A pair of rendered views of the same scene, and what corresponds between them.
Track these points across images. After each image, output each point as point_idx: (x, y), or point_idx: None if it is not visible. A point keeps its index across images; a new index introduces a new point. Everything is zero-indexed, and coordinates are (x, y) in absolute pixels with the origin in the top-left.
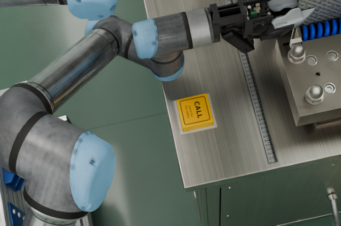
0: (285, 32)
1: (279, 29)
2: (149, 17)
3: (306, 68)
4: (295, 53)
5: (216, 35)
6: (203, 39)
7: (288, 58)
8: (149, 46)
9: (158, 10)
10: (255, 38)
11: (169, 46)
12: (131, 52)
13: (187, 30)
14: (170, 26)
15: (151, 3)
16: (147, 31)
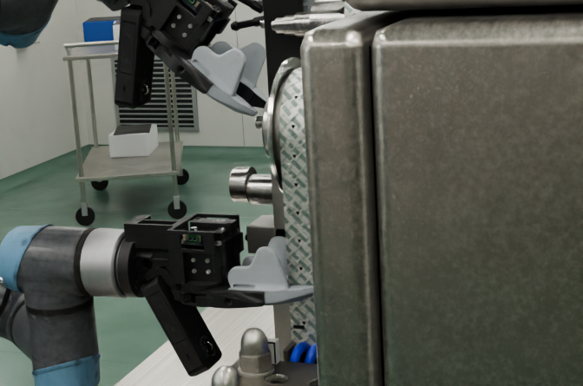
0: (243, 301)
1: (233, 291)
2: (130, 375)
3: (255, 384)
4: (242, 340)
5: (122, 260)
6: (99, 260)
7: (239, 367)
8: (15, 247)
9: (149, 372)
10: (193, 304)
11: (43, 257)
12: (18, 316)
13: (82, 238)
14: (64, 228)
15: (149, 365)
16: (29, 228)
